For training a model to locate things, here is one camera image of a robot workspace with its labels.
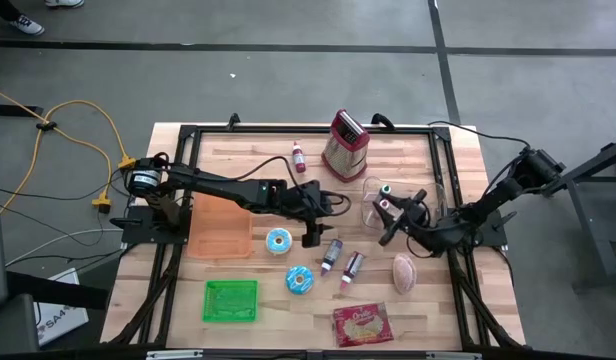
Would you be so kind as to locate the black slanted beam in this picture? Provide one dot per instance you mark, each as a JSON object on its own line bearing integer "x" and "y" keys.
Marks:
{"x": 63, "y": 292}

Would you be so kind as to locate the red metal box grater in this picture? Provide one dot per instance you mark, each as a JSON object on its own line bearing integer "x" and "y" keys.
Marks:
{"x": 345, "y": 150}

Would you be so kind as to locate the green plastic basket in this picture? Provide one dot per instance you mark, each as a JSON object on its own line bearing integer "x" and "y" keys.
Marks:
{"x": 230, "y": 300}

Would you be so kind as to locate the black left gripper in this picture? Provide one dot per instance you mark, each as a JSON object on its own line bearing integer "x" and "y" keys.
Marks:
{"x": 308, "y": 207}

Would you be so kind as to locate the black aluminium table frame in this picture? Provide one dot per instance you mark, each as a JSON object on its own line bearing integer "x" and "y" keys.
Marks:
{"x": 268, "y": 129}

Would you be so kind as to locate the dark grey equipment case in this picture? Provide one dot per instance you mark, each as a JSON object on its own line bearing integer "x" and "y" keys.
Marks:
{"x": 3, "y": 300}

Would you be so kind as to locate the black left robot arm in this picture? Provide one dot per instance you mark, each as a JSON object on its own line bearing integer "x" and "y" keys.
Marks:
{"x": 228, "y": 187}

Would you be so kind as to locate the black metal stand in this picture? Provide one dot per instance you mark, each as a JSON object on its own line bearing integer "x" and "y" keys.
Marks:
{"x": 588, "y": 210}

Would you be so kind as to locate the blue frosted toy donut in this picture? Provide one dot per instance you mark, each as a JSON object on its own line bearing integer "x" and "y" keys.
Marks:
{"x": 293, "y": 287}
{"x": 273, "y": 247}

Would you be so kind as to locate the purple food colouring bottle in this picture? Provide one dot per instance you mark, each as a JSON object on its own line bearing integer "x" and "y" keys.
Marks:
{"x": 332, "y": 256}

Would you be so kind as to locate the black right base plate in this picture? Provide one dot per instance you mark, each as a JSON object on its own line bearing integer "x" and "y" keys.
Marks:
{"x": 490, "y": 236}

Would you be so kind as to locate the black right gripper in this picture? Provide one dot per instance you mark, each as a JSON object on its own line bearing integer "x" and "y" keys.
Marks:
{"x": 415, "y": 220}

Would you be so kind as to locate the pink seashell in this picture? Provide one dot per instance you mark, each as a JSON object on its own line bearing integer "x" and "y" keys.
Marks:
{"x": 404, "y": 273}

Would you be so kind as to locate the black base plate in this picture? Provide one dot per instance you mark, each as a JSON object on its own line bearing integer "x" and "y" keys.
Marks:
{"x": 490, "y": 236}
{"x": 138, "y": 231}

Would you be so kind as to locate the red food colouring bottle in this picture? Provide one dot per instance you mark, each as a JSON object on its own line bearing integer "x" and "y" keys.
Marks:
{"x": 299, "y": 157}

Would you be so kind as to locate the black floor bar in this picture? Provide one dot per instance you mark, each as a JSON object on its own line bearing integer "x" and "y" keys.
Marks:
{"x": 13, "y": 110}

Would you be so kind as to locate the silver edge bracket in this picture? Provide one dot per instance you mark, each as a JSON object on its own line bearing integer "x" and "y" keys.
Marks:
{"x": 173, "y": 354}
{"x": 453, "y": 356}

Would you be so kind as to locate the orange plastic bin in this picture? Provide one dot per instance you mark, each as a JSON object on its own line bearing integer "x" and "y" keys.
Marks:
{"x": 218, "y": 230}

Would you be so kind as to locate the person's leg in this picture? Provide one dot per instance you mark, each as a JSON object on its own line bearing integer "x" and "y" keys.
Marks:
{"x": 0, "y": 7}

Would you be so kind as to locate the person's shoe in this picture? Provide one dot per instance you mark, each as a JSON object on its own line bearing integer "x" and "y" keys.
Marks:
{"x": 63, "y": 3}
{"x": 28, "y": 25}

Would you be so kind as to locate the black frame clamp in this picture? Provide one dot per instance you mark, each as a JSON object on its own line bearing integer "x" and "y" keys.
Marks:
{"x": 383, "y": 120}
{"x": 233, "y": 121}

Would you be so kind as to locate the clear plastic bin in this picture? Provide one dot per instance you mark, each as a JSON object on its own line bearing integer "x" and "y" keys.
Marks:
{"x": 438, "y": 200}

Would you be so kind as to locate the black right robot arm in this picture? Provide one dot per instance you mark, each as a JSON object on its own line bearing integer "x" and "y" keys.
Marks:
{"x": 503, "y": 192}

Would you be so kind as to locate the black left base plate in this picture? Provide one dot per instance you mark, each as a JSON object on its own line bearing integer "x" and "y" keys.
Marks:
{"x": 138, "y": 231}

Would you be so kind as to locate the white printed box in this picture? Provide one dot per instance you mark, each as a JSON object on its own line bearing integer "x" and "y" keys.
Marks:
{"x": 63, "y": 325}

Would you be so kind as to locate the red popcorn packet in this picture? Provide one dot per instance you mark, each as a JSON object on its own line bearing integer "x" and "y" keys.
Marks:
{"x": 363, "y": 325}

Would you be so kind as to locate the pink food colouring bottle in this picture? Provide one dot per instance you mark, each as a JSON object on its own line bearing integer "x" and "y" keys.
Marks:
{"x": 353, "y": 270}

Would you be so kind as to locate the green food colouring bottle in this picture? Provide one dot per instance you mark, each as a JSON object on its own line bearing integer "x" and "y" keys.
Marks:
{"x": 386, "y": 189}

